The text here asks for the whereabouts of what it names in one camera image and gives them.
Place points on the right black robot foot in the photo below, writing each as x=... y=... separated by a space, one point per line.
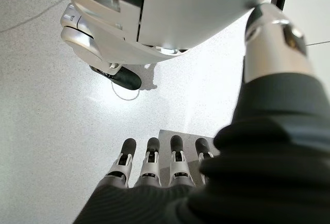
x=126 y=79

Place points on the right robot hand dark glove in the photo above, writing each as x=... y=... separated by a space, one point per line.
x=270 y=157

